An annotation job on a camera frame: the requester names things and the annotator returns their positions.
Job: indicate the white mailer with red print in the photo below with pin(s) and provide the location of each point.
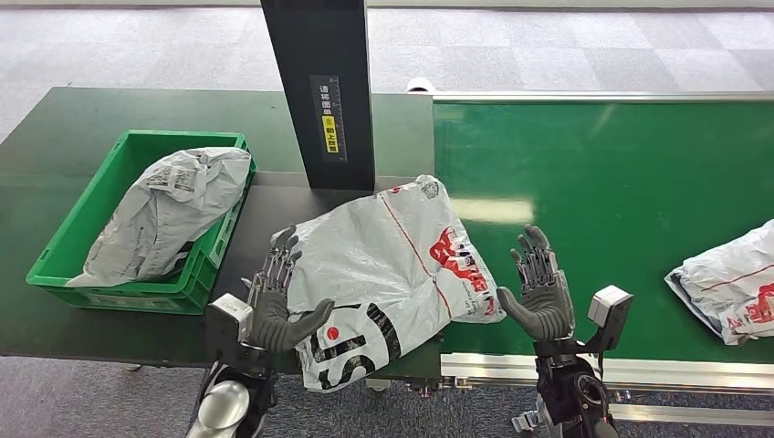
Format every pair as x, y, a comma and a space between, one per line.
732, 278

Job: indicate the green plastic crate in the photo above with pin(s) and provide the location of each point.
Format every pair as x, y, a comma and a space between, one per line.
90, 217

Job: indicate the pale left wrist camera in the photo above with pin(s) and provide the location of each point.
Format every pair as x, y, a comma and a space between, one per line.
228, 317

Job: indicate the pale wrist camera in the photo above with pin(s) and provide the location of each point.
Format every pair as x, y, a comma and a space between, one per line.
607, 305
228, 317

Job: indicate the green conveyor belt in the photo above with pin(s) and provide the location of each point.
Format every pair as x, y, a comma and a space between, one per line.
604, 145

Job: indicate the black and yellow column sticker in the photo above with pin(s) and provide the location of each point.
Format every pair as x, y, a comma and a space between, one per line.
329, 121

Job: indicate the white mailer with black letters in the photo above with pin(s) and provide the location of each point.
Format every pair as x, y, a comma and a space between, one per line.
375, 260

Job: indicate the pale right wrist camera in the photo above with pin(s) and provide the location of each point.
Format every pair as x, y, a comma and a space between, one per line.
607, 305

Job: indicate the white table foot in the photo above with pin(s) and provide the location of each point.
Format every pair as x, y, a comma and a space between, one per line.
378, 385

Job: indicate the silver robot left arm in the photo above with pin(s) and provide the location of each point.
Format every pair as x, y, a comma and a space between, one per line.
224, 405

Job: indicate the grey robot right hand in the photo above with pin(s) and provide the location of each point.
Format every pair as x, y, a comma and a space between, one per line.
547, 308

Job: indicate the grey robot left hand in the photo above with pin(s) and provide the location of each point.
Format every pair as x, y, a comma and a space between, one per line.
272, 320

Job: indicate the metal conveyor leg bracket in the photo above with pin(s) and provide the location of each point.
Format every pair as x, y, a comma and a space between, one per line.
527, 421

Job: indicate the aluminium conveyor frame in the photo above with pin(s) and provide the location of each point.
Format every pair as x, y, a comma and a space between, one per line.
701, 376

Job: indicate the black scanner base plate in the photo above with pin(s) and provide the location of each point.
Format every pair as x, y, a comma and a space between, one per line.
266, 208

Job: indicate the dark green table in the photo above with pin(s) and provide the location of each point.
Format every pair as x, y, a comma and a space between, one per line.
60, 121

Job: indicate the black scanner column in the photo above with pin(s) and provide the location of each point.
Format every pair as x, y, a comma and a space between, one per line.
320, 48

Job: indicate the grey crumpled mailer package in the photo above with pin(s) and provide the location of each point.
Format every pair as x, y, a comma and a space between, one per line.
163, 211

